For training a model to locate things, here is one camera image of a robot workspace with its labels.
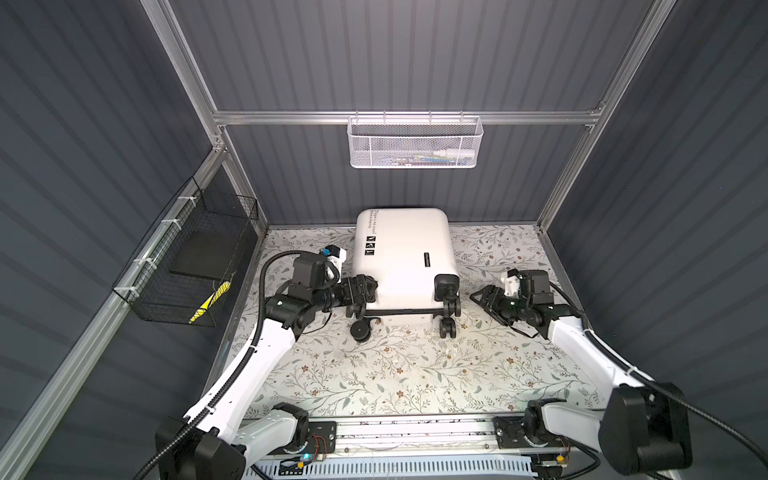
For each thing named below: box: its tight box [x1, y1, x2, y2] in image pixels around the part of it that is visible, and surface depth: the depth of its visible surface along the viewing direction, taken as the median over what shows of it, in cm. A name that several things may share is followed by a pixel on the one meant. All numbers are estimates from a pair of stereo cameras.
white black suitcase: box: [350, 208, 461, 343], surface depth 86 cm
